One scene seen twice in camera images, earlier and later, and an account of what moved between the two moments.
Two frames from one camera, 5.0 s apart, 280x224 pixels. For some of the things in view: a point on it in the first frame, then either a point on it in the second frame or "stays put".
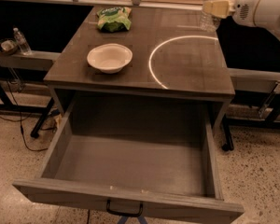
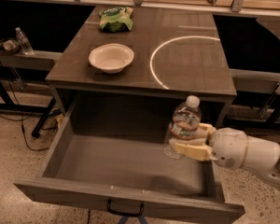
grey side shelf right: (259, 80) stays put
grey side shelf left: (25, 59) stays put
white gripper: (245, 9) to (230, 147)
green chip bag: (114, 19) stays put
